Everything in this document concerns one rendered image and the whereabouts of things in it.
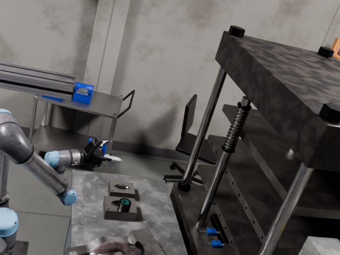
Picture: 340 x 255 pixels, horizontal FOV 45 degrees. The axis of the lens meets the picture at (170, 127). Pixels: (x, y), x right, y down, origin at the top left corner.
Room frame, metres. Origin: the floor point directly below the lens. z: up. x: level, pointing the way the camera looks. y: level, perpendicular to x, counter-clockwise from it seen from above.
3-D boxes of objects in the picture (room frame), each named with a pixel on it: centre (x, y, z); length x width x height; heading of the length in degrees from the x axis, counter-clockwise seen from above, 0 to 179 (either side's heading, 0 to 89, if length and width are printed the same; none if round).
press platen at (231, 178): (2.25, -0.81, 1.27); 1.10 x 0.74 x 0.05; 19
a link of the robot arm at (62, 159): (1.59, 0.45, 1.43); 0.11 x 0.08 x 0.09; 132
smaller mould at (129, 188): (2.35, 0.20, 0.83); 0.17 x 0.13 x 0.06; 109
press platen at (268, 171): (2.26, -0.82, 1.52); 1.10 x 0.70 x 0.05; 19
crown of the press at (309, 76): (2.24, -0.76, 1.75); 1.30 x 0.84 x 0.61; 19
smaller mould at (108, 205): (2.15, 0.16, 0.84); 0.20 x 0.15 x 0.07; 109
